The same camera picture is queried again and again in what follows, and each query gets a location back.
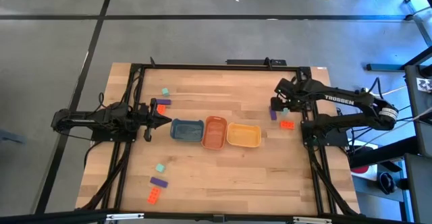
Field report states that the orange plastic bin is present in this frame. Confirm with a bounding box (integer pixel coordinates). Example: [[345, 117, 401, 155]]
[[201, 115, 228, 150]]

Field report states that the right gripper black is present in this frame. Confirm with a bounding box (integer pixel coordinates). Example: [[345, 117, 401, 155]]
[[270, 77, 306, 113]]

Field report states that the red round object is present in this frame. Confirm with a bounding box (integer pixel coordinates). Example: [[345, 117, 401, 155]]
[[350, 165, 371, 175]]

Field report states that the black flat bar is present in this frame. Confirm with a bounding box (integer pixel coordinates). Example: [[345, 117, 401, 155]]
[[225, 59, 288, 67]]

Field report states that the black aluminium table frame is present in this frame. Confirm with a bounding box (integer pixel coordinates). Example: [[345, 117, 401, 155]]
[[76, 57, 361, 218]]

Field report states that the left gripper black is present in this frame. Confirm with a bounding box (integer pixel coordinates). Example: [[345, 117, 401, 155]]
[[135, 98, 173, 143]]

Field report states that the silver metal bracket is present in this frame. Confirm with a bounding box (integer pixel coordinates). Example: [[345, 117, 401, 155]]
[[292, 217, 332, 224], [105, 213, 145, 221]]

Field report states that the blue-grey chair leg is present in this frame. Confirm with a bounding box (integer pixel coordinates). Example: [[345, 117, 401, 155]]
[[0, 128, 27, 145]]

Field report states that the blue plastic bin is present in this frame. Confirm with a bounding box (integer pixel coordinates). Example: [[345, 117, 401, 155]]
[[169, 118, 205, 142]]

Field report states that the black white fiducial marker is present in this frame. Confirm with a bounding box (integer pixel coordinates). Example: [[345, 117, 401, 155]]
[[416, 77, 432, 93]]

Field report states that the grey metal stand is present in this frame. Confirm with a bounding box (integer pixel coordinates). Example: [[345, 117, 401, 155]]
[[402, 0, 432, 47]]

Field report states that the yellow plastic bin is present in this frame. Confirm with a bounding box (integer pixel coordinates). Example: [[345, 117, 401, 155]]
[[226, 122, 263, 148]]

